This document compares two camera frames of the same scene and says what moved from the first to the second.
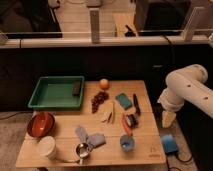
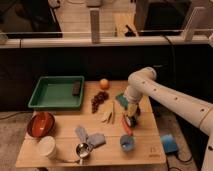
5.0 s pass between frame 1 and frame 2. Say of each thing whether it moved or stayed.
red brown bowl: stayed
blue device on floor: stayed
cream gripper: moved
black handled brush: stayed
